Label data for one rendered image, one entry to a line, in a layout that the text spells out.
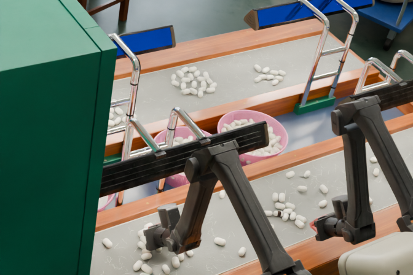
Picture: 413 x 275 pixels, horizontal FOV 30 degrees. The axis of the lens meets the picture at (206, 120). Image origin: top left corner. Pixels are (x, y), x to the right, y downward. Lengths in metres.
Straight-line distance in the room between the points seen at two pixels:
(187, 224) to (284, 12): 1.17
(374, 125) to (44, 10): 0.96
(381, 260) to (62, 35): 0.80
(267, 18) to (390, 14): 2.27
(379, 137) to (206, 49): 1.39
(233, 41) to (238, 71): 0.19
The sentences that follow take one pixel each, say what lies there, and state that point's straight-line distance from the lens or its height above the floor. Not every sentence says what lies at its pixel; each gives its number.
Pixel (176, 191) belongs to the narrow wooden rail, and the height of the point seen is 0.76.
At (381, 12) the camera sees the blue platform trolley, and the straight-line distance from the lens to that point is 5.11.
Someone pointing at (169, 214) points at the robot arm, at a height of 0.96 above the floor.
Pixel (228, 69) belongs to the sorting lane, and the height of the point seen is 0.74.
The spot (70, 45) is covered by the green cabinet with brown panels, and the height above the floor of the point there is 1.79.
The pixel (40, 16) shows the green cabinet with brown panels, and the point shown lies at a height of 1.79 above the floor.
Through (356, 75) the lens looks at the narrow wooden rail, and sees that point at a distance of 3.34.
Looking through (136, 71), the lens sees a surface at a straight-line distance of 2.49.
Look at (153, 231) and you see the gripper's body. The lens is 2.32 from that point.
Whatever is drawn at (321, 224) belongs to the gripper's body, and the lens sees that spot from 2.40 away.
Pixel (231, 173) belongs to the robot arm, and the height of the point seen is 1.36.
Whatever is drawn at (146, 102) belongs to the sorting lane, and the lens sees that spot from 2.93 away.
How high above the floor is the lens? 2.52
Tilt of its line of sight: 38 degrees down
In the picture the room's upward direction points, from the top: 13 degrees clockwise
